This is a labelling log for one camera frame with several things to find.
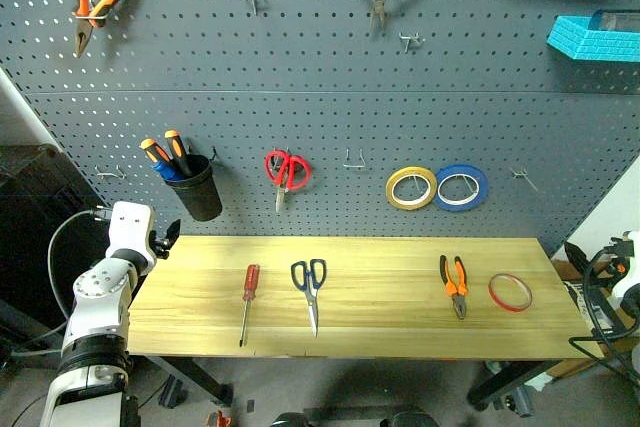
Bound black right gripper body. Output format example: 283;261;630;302
598;237;626;262

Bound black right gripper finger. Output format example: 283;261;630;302
564;241;595;274

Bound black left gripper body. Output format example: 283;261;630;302
148;229;168;262

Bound grey metal pegboard wall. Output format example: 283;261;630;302
0;0;640;258

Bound black plastic cup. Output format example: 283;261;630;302
164;153;224;223

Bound red tape roll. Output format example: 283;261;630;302
488;272;534;313

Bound blue tape roll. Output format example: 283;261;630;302
432;163;490;213

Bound black cabinet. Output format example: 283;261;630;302
0;144;109;328

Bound orange black combination pliers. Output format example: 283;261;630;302
438;254;470;321

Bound black table leg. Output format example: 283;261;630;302
143;355;235;407
466;359;564;412

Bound yellow tape roll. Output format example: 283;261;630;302
384;165;439;212

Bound cyan plastic bin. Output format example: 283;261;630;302
545;8;640;64

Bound dark rounded shape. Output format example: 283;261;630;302
388;410;442;427
269;411;314;427

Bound orange black long-nose pliers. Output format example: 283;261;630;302
70;0;134;59

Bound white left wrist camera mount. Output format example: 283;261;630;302
105;201;155;268

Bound blue handled screwdriver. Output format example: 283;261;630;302
151;160;176;182

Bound orange black handled screwdriver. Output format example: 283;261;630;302
139;137;184;179
163;129;194;178

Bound red handled screwdriver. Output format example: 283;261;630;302
238;263;262;349

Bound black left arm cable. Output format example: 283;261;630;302
9;208;112;359

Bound red handled scissors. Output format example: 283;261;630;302
263;148;313;214

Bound blue handled scissors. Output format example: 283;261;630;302
290;258;329;339

